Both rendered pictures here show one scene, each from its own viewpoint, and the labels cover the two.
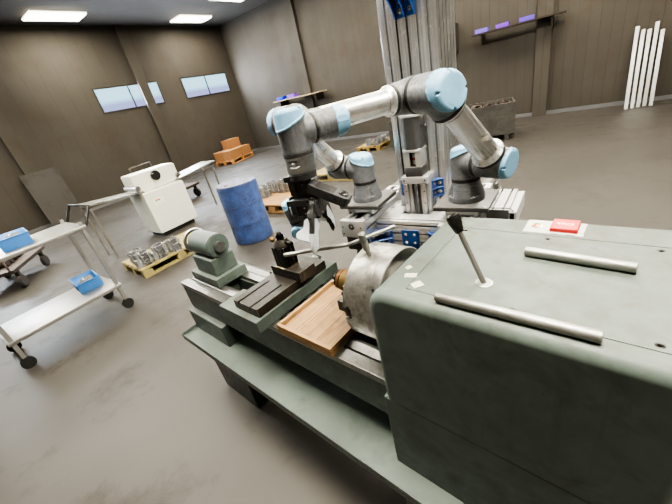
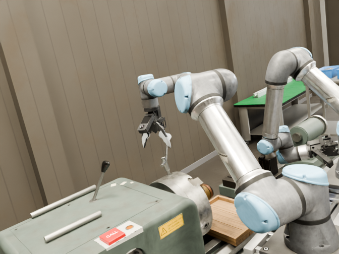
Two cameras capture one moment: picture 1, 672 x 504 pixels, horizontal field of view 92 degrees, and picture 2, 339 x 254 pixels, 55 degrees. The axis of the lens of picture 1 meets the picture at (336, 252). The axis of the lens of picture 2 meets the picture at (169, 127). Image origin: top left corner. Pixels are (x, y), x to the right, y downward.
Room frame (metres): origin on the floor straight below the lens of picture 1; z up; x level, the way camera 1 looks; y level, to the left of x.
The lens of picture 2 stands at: (1.05, -1.49, 1.78)
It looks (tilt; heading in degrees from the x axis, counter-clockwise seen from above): 13 degrees down; 95
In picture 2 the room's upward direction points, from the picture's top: 11 degrees counter-clockwise
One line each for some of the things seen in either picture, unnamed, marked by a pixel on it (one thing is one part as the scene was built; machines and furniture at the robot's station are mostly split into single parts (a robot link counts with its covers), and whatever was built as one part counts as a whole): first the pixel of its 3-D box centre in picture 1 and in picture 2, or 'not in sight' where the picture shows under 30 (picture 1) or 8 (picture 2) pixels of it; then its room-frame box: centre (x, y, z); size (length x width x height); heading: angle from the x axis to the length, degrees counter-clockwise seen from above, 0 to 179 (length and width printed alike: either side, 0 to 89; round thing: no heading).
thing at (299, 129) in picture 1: (293, 132); (147, 86); (0.84, 0.03, 1.63); 0.09 x 0.08 x 0.11; 117
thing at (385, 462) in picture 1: (338, 368); not in sight; (1.15, 0.12, 0.53); 2.10 x 0.60 x 0.02; 44
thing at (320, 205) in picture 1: (305, 195); (154, 119); (0.84, 0.04, 1.47); 0.09 x 0.08 x 0.12; 65
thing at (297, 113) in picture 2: not in sight; (288, 105); (2.70, 4.46, 0.42); 2.30 x 0.91 x 0.85; 50
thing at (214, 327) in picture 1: (251, 338); not in sight; (1.78, 0.69, 0.34); 0.44 x 0.40 x 0.68; 134
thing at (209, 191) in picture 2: (349, 281); (201, 194); (1.00, -0.02, 1.08); 0.09 x 0.09 x 0.09; 44
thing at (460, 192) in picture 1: (465, 187); (309, 225); (1.31, -0.61, 1.21); 0.15 x 0.15 x 0.10
